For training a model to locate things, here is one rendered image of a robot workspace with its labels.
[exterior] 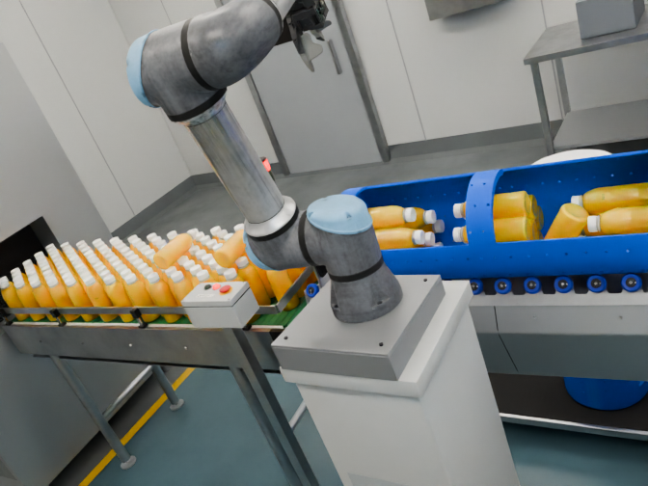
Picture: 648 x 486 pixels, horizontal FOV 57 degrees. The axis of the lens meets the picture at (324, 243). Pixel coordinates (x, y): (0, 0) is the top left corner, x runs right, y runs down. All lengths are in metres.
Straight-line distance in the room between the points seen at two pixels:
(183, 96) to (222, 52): 0.11
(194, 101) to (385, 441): 0.77
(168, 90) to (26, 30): 5.36
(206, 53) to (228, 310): 0.97
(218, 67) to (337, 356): 0.56
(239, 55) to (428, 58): 4.22
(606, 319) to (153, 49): 1.18
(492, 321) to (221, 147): 0.92
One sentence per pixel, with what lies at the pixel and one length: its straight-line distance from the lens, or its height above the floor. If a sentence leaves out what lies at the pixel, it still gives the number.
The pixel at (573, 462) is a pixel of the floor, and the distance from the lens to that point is 2.45.
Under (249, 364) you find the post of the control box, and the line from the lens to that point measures 1.94.
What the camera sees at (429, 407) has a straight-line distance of 1.19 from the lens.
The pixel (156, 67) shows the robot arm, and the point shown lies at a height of 1.79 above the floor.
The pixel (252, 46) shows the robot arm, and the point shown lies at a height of 1.77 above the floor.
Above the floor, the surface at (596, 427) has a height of 0.15.
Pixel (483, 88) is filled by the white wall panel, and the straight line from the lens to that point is 5.07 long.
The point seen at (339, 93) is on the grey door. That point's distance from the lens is 5.53.
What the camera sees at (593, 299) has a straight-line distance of 1.59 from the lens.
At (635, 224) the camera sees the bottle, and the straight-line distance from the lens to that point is 1.50.
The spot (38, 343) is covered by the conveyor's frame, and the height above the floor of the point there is 0.80.
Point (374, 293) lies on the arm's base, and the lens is 1.18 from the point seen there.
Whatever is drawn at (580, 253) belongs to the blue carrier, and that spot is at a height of 1.08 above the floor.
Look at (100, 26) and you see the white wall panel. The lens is 6.83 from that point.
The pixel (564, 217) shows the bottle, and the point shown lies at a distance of 1.52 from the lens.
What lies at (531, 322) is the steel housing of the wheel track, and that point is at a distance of 1.64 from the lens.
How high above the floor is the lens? 1.86
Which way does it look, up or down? 25 degrees down
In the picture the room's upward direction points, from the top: 21 degrees counter-clockwise
